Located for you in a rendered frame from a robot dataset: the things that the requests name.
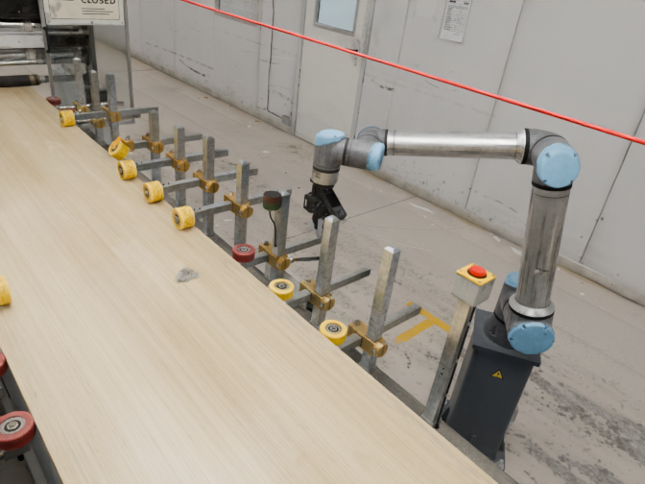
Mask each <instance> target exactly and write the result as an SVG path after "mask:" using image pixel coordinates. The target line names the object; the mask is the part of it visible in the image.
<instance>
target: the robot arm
mask: <svg viewBox="0 0 645 484"><path fill-rule="evenodd" d="M345 136H346V135H345V134H344V133H343V132H342V131H337V130H323V131H320V132H318V133H317V135H316V141H315V150H314V158H313V166H312V175H311V178H310V181H311V182H312V183H313V185H312V192H309V193H308V194H305V195H304V204H303V208H304V209H306V210H307V211H308V212H309V213H314V214H313V216H312V220H309V222H308V224H309V226H310V227H311V228H312V229H313V230H314V231H315V233H316V236H317V237H318V238H319V239H320V238H322V237H323V223H324V218H325V217H327V216H330V215H334V216H336V217H337V218H338V219H340V221H341V220H344V219H345V218H346V216H347V214H346V211H345V210H344V208H343V206H342V204H341V203H340V201H339V199H338V197H337V196H336V194H335V192H334V190H333V187H334V185H335V184H336V183H337V182H338V179H339V172H340V166H341V165H344V166H348V167H354V168H359V169H365V170H369V171H378V170H379V169H380V167H381V164H382V160H383V157H384V156H386V157H388V156H405V157H466V158H497V159H514V160H515V161H516V162H517V163H518V164H527V165H532V166H534V169H533V176H532V183H531V185H532V189H531V196H530V203H529V209H528V216H527V222H526V229H525V235H524V242H523V249H522V256H521V261H520V268H519V272H510V273H508V274H507V276H506V279H505V280H504V284H503V286H502V289H501V292H500V295H499V298H498V301H497V303H496V306H495V308H494V311H493V312H492V313H491V314H490V315H489V316H488V318H487V319H486V320H485V322H484V325H483V331H484V333H485V334H486V336H487V337H488V338H489V339H490V340H491V341H492V342H493V343H494V344H496V345H498V346H500V347H502V348H505V349H509V350H514V351H519V352H521V353H524V354H539V353H543V352H545V351H548V350H549V349H550V348H551V347H552V346H553V345H554V342H555V332H554V330H553V327H552V324H553V318H554V313H555V304H554V303H553V302H552V301H551V300H550V298H551V293H552V288H553V282H554V277H555V272H556V267H557V262H558V256H559V251H560V246H561V237H562V231H563V226H564V221H565V215H566V211H567V206H568V200H569V195H570V189H571V188H572V184H573V181H575V180H576V179H577V177H578V175H579V173H580V169H581V163H580V159H579V156H578V154H577V152H576V151H575V150H574V149H573V148H572V147H571V146H570V145H569V143H568V142H567V140H566V139H565V138H564V137H562V136H561V135H559V134H557V133H552V132H548V131H545V130H539V129H526V128H523V129H521V130H520V131H518V132H517V133H483V132H439V131H396V130H386V129H379V128H377V127H375V126H367V127H365V128H364V129H363V130H362V131H361V132H359V133H358V135H357V138H356V139H355V138H349V137H345ZM310 194H311V195H310ZM305 199H306V200H307V202H306V205H305Z"/></svg>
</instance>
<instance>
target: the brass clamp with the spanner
mask: <svg viewBox="0 0 645 484"><path fill-rule="evenodd" d="M269 244H270V245H269V246H265V245H264V243H262V244H259V248H258V252H259V253H260V252H263V251H264V252H266V253H267V254H268V255H269V258H268V261H267V263H269V264H270V265H271V266H272V267H274V268H275V269H276V270H277V269H279V270H281V271H284V270H286V269H288V267H289V266H290V263H291V262H290V259H289V258H287V257H288V255H287V254H284V255H281V256H276V255H274V254H273V253H272V248H273V243H271V242H270V241H269Z"/></svg>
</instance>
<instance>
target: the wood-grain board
mask: <svg viewBox="0 0 645 484"><path fill-rule="evenodd" d="M59 113H60V111H59V110H57V109H56V108H55V107H54V106H53V105H51V104H50V103H49V102H48V101H47V100H45V99H44V98H43V97H42V96H41V95H40V94H38V93H37V92H36V91H24V92H9V93H0V276H4V277H5V279H6V281H7V283H8V285H9V287H10V289H11V290H10V291H11V294H12V302H10V303H7V304H4V305H0V351H1V352H2V353H3V354H4V355H5V357H6V361H7V365H8V367H9V370H10V372H11V374H12V377H13V379H14V382H15V384H16V386H17V388H18V390H19V392H20V395H21V397H22V398H23V400H24V402H25V405H26V407H27V409H28V411H29V413H30V414H31V415H32V416H33V417H34V420H35V425H36V430H37V432H38V434H39V436H40V438H41V441H42V443H43V445H44V446H45V448H46V450H47V453H48V455H49V457H50V459H51V461H52V464H53V466H54V468H55V470H56V472H57V474H58V477H59V479H60V482H61V484H498V483H497V482H496V481H494V480H493V479H492V478H491V477H490V476H488V475H487V474H486V473H485V472H484V471H482V470H481V469H480V468H479V467H478V466H476V465H475V464H474V463H473V462H472V461H471V460H469V459H468V458H467V457H466V456H465V455H464V454H462V453H461V452H460V451H459V450H458V449H456V448H455V447H454V446H453V445H452V444H450V443H449V442H448V441H447V440H446V439H444V438H443V436H442V435H441V434H440V433H438V432H437V431H436V430H435V429H434V428H433V427H431V426H430V425H429V424H428V423H426V422H425V421H424V420H423V419H422V418H421V417H419V416H418V415H417V414H416V413H415V412H413V411H412V410H411V409H410V408H409V407H408V406H406V405H405V404H404V403H403V402H402V401H401V400H399V399H398V398H397V397H396V396H394V395H393V394H392V393H391V392H390V391H389V390H387V389H386V388H385V387H384V386H383V385H381V384H380V383H379V382H378V381H377V380H376V379H374V378H373V377H372V376H371V375H370V374H368V373H367V372H366V371H365V370H364V369H362V368H361V367H360V366H359V365H358V364H357V363H355V362H354V361H353V360H352V359H351V358H349V357H348V356H347V355H346V354H345V353H344V352H342V351H341V350H340V349H339V348H338V347H336V346H335V345H334V344H333V343H332V342H330V341H329V340H328V339H327V338H326V337H325V336H323V335H322V334H321V333H320V332H319V331H317V330H316V329H315V328H314V327H313V326H311V325H310V324H309V323H308V322H307V321H306V320H304V319H303V318H302V317H301V316H300V315H299V314H298V313H297V312H296V311H295V310H294V309H292V308H291V307H290V306H289V305H288V304H286V303H285V302H284V301H283V300H282V299H280V298H279V297H278V296H277V295H276V294H275V293H273V292H272V291H271V290H270V289H269V288H267V287H266V286H265V285H264V284H263V283H262V282H260V281H259V280H258V279H257V278H255V277H254V276H253V275H252V274H251V273H250V272H248V271H247V270H246V269H245V268H244V267H243V266H241V265H240V264H239V263H238V262H237V261H235V260H234V259H233V258H232V257H231V256H230V255H228V254H227V253H226V252H225V251H223V250H222V249H221V248H220V247H219V246H218V245H216V244H215V243H214V242H213V241H212V240H211V239H209V238H208V237H207V236H206V235H205V234H203V233H202V232H201V231H200V230H199V229H197V228H196V227H195V226H193V227H190V228H186V229H182V230H178V229H177V228H176V227H175V225H174V222H173V219H172V211H173V209H174V208H173V207H171V206H170V205H169V204H168V203H167V202H165V201H164V200H162V201H157V202H153V203H148V202H147V201H146V200H145V198H144V195H143V190H142V186H143V184H144V182H143V181H141V180H140V179H139V178H138V177H136V178H133V179H127V180H122V179H121V178H120V176H119V174H118V170H117V163H118V160H117V159H116V158H114V157H112V156H111V155H110V154H109V153H108V152H107V151H106V150H105V149H104V148H102V147H101V146H100V145H99V144H98V143H96V142H95V141H94V140H93V139H92V138H91V137H89V136H88V135H87V134H86V133H85V132H83V131H82V130H81V129H80V128H79V127H77V126H76V125H75V126H70V127H63V126H62V125H61V123H60V117H59ZM184 267H187V268H189V269H191V270H192V269H193V270H194V271H195V272H198V273H199V275H200V276H199V277H198V278H191V279H190V281H187V282H181V283H177V282H176V281H174V280H175V276H176V275H177V272H178V271H179V270H181V269H182V268H184Z"/></svg>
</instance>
